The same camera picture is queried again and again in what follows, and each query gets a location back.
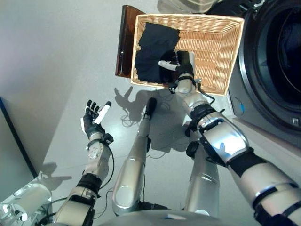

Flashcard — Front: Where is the silver right robot leg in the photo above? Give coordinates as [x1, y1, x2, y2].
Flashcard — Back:
[183, 122, 221, 216]

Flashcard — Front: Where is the round glass washing machine door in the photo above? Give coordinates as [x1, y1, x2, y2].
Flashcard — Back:
[157, 0, 254, 14]

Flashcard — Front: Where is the thin coiled floor cable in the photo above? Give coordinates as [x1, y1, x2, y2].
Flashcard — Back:
[120, 110, 142, 128]

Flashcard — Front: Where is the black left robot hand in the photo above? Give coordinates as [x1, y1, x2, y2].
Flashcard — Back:
[80, 99, 112, 140]

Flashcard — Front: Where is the brown acrylic stand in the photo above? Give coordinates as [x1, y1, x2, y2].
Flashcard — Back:
[115, 5, 144, 77]

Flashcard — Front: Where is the silver robot leg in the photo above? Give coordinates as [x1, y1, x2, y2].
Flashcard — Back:
[183, 122, 221, 216]
[112, 97, 158, 216]

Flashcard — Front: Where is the silver left robot leg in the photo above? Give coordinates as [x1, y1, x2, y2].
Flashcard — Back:
[112, 97, 158, 216]

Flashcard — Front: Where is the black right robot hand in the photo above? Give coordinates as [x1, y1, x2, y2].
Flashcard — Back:
[158, 50, 196, 80]

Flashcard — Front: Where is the grey washing machine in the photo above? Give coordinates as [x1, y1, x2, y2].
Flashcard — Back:
[227, 0, 301, 149]

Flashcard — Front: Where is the black garment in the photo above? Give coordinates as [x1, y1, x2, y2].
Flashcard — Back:
[134, 22, 182, 83]

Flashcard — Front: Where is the grey robot torso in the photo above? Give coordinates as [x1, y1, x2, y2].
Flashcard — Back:
[98, 202, 257, 226]

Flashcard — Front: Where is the rectangular wicker laundry basket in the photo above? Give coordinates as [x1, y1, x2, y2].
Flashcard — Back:
[130, 13, 245, 96]

